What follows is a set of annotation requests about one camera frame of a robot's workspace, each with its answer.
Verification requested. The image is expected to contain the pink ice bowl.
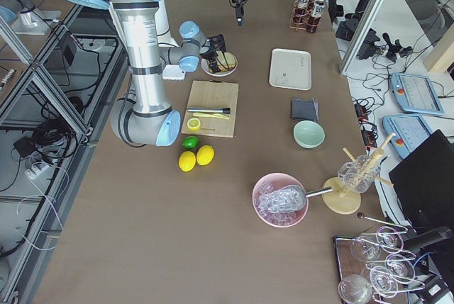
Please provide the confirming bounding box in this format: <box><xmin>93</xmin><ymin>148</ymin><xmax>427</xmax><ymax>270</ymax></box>
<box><xmin>252</xmin><ymin>173</ymin><xmax>309</xmax><ymax>227</ymax></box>

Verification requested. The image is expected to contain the bread slice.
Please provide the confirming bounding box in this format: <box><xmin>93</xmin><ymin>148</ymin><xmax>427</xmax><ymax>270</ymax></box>
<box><xmin>215</xmin><ymin>50</ymin><xmax>237</xmax><ymax>72</ymax></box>

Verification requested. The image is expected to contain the blue teach pendant far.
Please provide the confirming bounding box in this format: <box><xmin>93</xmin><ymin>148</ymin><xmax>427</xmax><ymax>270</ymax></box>
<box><xmin>390</xmin><ymin>73</ymin><xmax>444</xmax><ymax>116</ymax></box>

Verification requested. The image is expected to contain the blue teach pendant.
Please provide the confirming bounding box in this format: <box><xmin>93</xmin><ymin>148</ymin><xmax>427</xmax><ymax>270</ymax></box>
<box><xmin>382</xmin><ymin>114</ymin><xmax>433</xmax><ymax>159</ymax></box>
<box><xmin>390</xmin><ymin>73</ymin><xmax>444</xmax><ymax>116</ymax></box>

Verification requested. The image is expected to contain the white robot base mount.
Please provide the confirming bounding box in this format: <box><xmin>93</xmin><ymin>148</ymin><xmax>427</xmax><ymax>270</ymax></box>
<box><xmin>162</xmin><ymin>64</ymin><xmax>186</xmax><ymax>81</ymax></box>

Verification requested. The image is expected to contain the tea bottle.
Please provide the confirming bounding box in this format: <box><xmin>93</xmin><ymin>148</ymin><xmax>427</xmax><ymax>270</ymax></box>
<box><xmin>292</xmin><ymin>0</ymin><xmax>309</xmax><ymax>26</ymax></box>
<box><xmin>306</xmin><ymin>0</ymin><xmax>326</xmax><ymax>33</ymax></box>

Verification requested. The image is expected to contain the yellow plastic knife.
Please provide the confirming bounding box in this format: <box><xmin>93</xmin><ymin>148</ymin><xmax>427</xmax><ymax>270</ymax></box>
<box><xmin>193</xmin><ymin>112</ymin><xmax>230</xmax><ymax>120</ymax></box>

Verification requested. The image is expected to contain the white round plate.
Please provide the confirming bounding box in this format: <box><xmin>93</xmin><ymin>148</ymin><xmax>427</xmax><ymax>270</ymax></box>
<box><xmin>201</xmin><ymin>51</ymin><xmax>238</xmax><ymax>77</ymax></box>

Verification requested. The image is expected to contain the yellow lemon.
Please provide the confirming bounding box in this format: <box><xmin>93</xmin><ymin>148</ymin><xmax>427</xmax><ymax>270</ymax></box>
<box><xmin>178</xmin><ymin>151</ymin><xmax>196</xmax><ymax>172</ymax></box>
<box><xmin>196</xmin><ymin>145</ymin><xmax>215</xmax><ymax>166</ymax></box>

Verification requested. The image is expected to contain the cream rabbit tray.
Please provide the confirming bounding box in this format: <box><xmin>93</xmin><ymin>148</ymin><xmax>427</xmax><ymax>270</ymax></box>
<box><xmin>269</xmin><ymin>48</ymin><xmax>311</xmax><ymax>91</ymax></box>

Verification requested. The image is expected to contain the aluminium frame post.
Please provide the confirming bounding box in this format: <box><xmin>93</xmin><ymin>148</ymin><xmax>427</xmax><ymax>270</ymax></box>
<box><xmin>339</xmin><ymin>0</ymin><xmax>384</xmax><ymax>76</ymax></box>

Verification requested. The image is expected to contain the yellow lemon lower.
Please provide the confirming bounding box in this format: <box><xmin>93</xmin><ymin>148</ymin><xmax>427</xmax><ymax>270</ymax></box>
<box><xmin>178</xmin><ymin>151</ymin><xmax>196</xmax><ymax>172</ymax></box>

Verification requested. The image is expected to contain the wooden mug tree stand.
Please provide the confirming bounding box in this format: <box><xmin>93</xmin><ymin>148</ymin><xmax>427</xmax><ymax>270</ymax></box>
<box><xmin>322</xmin><ymin>133</ymin><xmax>396</xmax><ymax>215</ymax></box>

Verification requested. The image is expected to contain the wine glass rack tray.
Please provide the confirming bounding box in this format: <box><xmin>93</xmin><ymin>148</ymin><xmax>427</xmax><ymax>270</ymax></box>
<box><xmin>333</xmin><ymin>225</ymin><xmax>425</xmax><ymax>303</ymax></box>

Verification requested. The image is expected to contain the green lime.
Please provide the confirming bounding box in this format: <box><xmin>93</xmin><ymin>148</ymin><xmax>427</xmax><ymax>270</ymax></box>
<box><xmin>182</xmin><ymin>135</ymin><xmax>199</xmax><ymax>150</ymax></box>

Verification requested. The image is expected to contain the tea bottle front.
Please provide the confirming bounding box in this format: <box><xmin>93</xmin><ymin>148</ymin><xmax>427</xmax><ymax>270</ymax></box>
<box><xmin>306</xmin><ymin>0</ymin><xmax>326</xmax><ymax>33</ymax></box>

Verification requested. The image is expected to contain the glass pitcher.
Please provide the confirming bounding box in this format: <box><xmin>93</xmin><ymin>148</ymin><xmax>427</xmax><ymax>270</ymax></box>
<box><xmin>338</xmin><ymin>155</ymin><xmax>380</xmax><ymax>193</ymax></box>

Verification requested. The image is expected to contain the half lemon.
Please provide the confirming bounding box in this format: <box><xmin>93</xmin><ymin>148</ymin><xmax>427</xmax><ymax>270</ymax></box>
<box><xmin>187</xmin><ymin>117</ymin><xmax>201</xmax><ymax>131</ymax></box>

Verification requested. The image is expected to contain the yellow lemon upper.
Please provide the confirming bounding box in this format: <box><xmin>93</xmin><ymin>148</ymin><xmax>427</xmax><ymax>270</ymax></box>
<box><xmin>196</xmin><ymin>145</ymin><xmax>215</xmax><ymax>166</ymax></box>

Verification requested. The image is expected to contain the copper wire bottle rack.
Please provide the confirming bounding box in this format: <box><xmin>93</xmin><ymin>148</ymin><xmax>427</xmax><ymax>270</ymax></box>
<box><xmin>290</xmin><ymin>0</ymin><xmax>326</xmax><ymax>33</ymax></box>

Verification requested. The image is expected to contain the green bowl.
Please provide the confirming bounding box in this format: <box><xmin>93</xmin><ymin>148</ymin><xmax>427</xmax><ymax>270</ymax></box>
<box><xmin>293</xmin><ymin>120</ymin><xmax>326</xmax><ymax>149</ymax></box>

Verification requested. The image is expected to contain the blue teach pendant near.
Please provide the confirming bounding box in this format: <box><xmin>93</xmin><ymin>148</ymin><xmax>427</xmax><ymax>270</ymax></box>
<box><xmin>382</xmin><ymin>114</ymin><xmax>433</xmax><ymax>159</ymax></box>

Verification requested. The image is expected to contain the steel ice scoop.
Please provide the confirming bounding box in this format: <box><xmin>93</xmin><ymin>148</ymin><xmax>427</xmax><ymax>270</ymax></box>
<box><xmin>258</xmin><ymin>185</ymin><xmax>333</xmax><ymax>213</ymax></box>

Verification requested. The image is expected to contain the bamboo cutting board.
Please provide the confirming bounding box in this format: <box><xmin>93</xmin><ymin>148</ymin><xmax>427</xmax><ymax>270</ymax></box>
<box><xmin>181</xmin><ymin>81</ymin><xmax>239</xmax><ymax>138</ymax></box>

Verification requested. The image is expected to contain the tea bottle right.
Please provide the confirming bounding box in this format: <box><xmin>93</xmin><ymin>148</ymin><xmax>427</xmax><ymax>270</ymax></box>
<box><xmin>292</xmin><ymin>0</ymin><xmax>309</xmax><ymax>26</ymax></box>

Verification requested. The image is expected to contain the black laptop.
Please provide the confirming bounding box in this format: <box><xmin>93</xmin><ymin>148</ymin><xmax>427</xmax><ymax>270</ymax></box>
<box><xmin>389</xmin><ymin>130</ymin><xmax>453</xmax><ymax>228</ymax></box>

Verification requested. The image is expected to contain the grey folded cloth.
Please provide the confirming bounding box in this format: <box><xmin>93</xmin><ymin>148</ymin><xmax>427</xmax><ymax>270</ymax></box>
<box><xmin>290</xmin><ymin>98</ymin><xmax>319</xmax><ymax>122</ymax></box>

